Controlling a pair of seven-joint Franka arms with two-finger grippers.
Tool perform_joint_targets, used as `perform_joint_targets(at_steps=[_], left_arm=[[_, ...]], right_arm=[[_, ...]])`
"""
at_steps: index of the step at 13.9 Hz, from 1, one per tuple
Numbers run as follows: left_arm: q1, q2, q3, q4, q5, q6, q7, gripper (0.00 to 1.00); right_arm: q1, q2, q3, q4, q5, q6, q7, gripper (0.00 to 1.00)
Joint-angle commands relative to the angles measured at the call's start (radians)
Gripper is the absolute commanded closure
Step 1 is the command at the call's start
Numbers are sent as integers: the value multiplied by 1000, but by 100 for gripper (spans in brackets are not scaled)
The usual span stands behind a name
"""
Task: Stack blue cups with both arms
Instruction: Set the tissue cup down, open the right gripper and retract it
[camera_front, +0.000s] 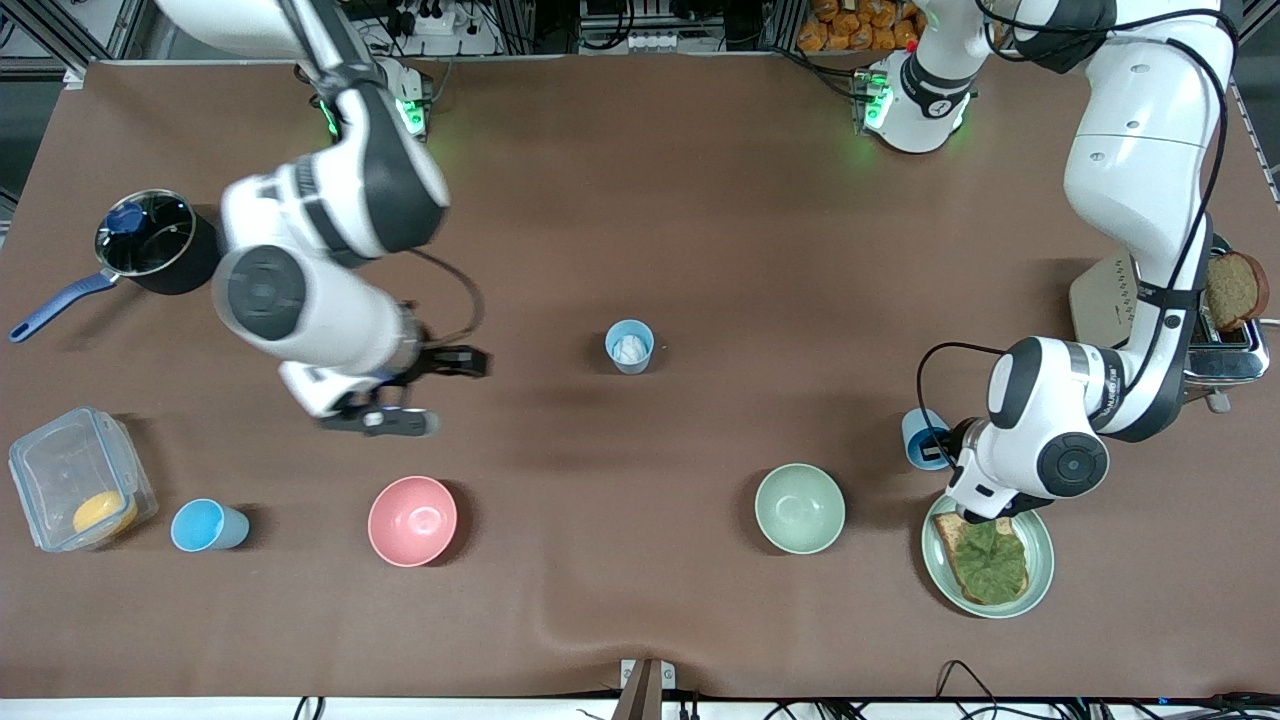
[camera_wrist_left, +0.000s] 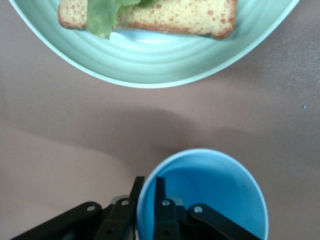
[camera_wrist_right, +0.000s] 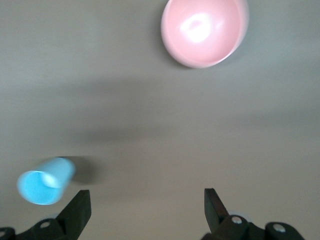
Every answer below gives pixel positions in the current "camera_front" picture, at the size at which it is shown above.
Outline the blue cup with white inside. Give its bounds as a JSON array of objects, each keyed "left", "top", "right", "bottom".
[{"left": 605, "top": 319, "right": 656, "bottom": 376}]

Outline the toast slice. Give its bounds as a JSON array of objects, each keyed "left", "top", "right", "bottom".
[{"left": 932, "top": 512, "right": 1031, "bottom": 607}]

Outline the green lettuce leaf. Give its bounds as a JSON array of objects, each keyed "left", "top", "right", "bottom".
[{"left": 950, "top": 518, "right": 1030, "bottom": 606}]

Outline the pale green plate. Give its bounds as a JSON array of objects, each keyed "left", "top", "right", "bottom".
[{"left": 921, "top": 495, "right": 1055, "bottom": 619}]

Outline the pale green bowl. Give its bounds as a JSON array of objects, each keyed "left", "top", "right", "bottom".
[{"left": 754, "top": 463, "right": 847, "bottom": 555}]

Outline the pink bowl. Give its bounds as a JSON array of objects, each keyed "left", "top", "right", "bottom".
[{"left": 367, "top": 475, "right": 459, "bottom": 568}]

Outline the cream toaster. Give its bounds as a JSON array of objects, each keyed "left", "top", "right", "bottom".
[{"left": 1068, "top": 232, "right": 1271, "bottom": 414}]

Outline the glass lid blue knob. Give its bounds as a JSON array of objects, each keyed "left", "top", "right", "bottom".
[{"left": 94, "top": 190, "right": 197, "bottom": 278}]

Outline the orange round food piece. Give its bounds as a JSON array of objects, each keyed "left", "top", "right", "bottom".
[{"left": 72, "top": 490, "right": 140, "bottom": 539}]

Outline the clear plastic container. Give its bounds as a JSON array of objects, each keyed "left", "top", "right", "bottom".
[{"left": 8, "top": 406, "right": 159, "bottom": 553}]

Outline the brown bread slice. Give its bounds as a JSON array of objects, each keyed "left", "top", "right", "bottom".
[{"left": 1203, "top": 250, "right": 1271, "bottom": 334}]

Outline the bag of orange buns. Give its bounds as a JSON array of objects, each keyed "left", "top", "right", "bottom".
[{"left": 797, "top": 0, "right": 923, "bottom": 54}]

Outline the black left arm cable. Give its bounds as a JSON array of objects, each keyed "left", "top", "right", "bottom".
[{"left": 915, "top": 0, "right": 1241, "bottom": 466}]

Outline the black saucepan blue handle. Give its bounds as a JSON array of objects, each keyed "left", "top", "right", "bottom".
[{"left": 10, "top": 188, "right": 224, "bottom": 344}]

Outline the black looped cable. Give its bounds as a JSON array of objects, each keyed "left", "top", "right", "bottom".
[{"left": 935, "top": 660, "right": 1001, "bottom": 720}]

